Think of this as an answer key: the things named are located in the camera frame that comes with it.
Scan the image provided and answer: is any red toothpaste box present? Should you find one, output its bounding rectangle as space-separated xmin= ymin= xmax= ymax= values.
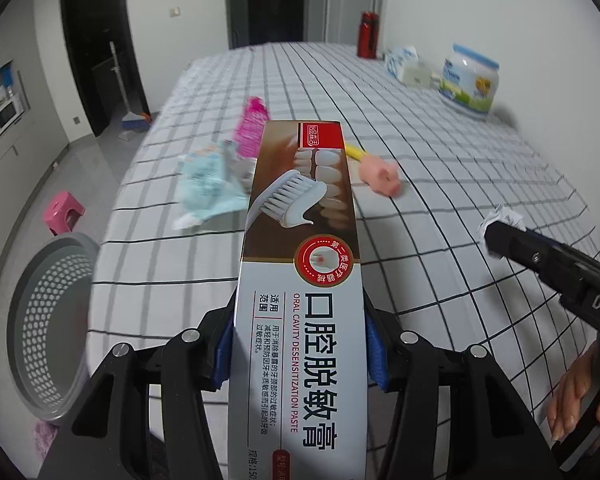
xmin=227 ymin=120 xmax=367 ymax=479

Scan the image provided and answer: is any white paper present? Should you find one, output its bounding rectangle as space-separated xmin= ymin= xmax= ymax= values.
xmin=477 ymin=205 xmax=527 ymax=259

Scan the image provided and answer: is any pink rubber pig toy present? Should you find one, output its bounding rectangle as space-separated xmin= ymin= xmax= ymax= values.
xmin=358 ymin=154 xmax=401 ymax=197

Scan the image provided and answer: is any white wet wipes pack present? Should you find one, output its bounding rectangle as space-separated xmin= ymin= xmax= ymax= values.
xmin=173 ymin=140 xmax=257 ymax=231

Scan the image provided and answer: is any yellow foam dart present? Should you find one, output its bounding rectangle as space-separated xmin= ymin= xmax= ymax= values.
xmin=344 ymin=144 xmax=366 ymax=162

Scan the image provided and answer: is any pink plastic shuttlecock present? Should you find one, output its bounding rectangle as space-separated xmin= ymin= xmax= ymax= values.
xmin=233 ymin=96 xmax=270 ymax=158

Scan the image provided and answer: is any grey perforated trash basket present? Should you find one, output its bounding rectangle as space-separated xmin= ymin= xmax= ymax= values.
xmin=6 ymin=233 xmax=99 ymax=426

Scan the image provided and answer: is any person's right hand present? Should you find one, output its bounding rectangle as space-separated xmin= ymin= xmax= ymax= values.
xmin=546 ymin=341 xmax=598 ymax=442

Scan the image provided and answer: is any checkered white tablecloth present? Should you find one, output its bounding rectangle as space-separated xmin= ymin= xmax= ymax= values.
xmin=86 ymin=44 xmax=600 ymax=420

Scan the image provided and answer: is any purple fluffy rug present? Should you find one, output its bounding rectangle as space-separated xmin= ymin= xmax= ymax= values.
xmin=33 ymin=420 xmax=59 ymax=460

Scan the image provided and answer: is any milk powder jar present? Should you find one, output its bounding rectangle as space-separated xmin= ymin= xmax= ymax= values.
xmin=438 ymin=44 xmax=500 ymax=119

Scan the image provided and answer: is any pink plastic stool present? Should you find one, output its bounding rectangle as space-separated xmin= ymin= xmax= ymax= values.
xmin=43 ymin=191 xmax=85 ymax=236

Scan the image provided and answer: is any tissue pack blue white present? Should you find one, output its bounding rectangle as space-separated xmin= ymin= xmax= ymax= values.
xmin=382 ymin=46 xmax=431 ymax=88

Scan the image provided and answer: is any blue broom with dustpan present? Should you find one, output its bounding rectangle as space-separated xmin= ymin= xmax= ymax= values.
xmin=109 ymin=41 xmax=150 ymax=142

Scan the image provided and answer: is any red thermos bottle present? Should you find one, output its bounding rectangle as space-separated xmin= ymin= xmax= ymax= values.
xmin=356 ymin=12 xmax=379 ymax=60

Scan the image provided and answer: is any white microwave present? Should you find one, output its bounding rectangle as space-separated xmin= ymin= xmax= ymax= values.
xmin=0 ymin=94 xmax=24 ymax=134

